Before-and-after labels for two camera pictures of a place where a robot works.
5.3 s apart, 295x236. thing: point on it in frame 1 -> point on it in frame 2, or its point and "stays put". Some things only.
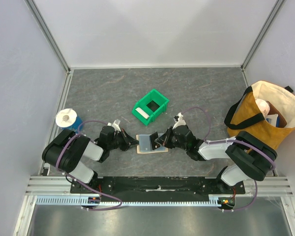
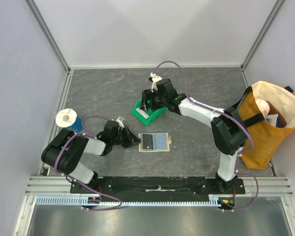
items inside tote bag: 271,115 stays put
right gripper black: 167,137 -> 147,97
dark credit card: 154,144 -> 147,141
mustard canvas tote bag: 267,110 stays put
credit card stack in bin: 144,114 stays put
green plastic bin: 153,103 stays put
